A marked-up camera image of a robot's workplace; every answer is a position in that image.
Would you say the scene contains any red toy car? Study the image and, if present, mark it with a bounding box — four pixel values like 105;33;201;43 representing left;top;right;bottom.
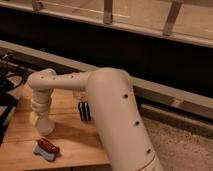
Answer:
37;138;60;154

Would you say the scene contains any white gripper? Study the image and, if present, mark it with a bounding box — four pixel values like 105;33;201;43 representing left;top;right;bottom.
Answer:
29;90;52;125

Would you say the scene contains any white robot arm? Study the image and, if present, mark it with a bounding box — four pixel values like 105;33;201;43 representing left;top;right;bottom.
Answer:
27;68;164;171

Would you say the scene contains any wooden board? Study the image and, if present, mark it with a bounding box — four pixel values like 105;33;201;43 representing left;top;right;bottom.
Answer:
0;85;109;171

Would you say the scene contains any black cables and equipment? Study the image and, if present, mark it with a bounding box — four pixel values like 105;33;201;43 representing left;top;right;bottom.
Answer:
0;50;34;146

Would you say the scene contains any black striped eraser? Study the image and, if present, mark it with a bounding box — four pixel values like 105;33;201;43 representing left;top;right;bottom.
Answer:
78;101;91;121

